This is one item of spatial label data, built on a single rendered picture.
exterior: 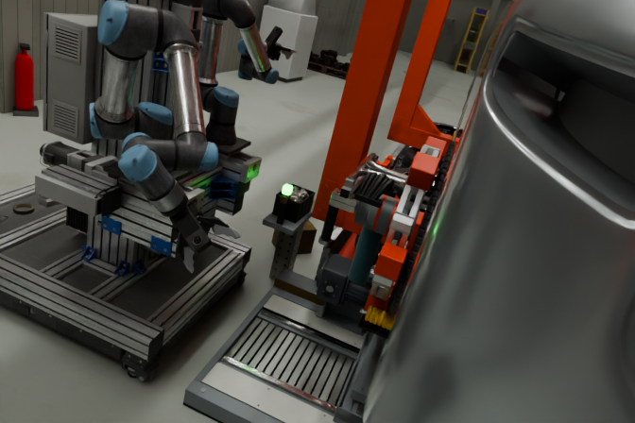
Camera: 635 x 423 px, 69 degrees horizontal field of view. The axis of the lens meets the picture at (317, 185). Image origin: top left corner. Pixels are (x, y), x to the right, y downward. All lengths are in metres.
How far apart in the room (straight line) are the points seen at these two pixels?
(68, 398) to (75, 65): 1.23
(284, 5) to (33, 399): 7.09
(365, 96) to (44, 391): 1.69
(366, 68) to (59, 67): 1.22
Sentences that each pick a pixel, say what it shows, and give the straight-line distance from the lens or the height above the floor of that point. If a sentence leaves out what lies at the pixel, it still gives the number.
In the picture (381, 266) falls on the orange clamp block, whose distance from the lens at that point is 1.40.
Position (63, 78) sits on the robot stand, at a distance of 2.09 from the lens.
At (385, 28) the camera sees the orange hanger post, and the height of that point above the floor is 1.46.
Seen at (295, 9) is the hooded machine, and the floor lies 1.19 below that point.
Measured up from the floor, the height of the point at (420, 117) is 0.78.
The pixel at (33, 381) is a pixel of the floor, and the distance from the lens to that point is 2.13.
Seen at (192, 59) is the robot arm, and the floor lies 1.29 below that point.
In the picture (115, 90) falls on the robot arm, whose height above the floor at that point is 1.13.
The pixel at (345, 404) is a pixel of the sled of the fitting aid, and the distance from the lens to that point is 1.95.
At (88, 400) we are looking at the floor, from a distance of 2.05.
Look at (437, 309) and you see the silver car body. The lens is 0.73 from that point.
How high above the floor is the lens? 1.53
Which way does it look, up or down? 22 degrees down
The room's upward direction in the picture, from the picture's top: 14 degrees clockwise
